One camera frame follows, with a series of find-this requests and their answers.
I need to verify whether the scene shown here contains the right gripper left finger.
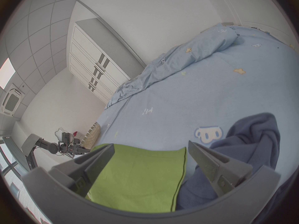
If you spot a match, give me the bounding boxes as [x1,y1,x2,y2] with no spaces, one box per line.
[49,143,115,198]

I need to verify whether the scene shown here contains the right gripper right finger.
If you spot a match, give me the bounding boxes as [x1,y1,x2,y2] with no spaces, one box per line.
[188,140,254,198]

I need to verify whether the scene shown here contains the green shorts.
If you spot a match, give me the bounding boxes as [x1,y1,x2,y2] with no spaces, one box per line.
[85,144,188,213]

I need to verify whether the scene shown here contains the round woven basket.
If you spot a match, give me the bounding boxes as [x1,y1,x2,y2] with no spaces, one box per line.
[84,122,101,150]

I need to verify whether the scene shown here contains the dark blue garment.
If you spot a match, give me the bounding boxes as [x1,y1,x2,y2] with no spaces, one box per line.
[175,112,289,219]

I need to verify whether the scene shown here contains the bed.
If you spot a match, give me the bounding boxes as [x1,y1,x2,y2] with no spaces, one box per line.
[93,0,299,188]

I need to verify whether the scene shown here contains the window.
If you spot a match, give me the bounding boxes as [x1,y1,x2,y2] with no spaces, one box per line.
[0,136,50,223]

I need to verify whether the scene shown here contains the ceiling air conditioner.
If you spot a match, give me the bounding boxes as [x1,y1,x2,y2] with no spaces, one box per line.
[1,83,26,116]

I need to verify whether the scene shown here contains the white wardrobe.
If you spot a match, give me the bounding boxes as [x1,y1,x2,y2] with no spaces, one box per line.
[69,18,146,104]

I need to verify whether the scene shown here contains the ceiling light panel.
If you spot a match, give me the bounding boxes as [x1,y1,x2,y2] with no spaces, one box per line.
[0,58,16,90]

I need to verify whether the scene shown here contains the pale blue quilt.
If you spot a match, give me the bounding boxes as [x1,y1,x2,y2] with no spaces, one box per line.
[104,23,244,109]

